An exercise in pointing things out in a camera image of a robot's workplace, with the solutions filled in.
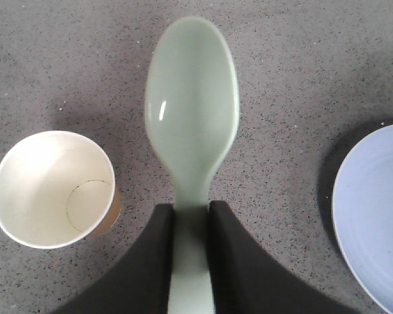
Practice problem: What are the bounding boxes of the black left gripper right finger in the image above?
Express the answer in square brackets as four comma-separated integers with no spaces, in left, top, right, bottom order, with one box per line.
[208,201,355,313]

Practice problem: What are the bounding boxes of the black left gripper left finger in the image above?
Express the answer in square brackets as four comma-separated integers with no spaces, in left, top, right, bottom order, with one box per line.
[54,204,174,313]

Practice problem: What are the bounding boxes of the brown paper cup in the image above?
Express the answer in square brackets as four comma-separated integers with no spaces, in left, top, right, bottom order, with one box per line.
[0,131,122,249]

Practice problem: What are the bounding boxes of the pale green plastic spoon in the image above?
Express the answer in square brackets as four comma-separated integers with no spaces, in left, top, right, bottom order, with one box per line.
[144,16,240,313]

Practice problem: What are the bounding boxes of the blue round plate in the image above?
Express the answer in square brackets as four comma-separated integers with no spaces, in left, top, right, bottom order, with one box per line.
[332,125,393,313]

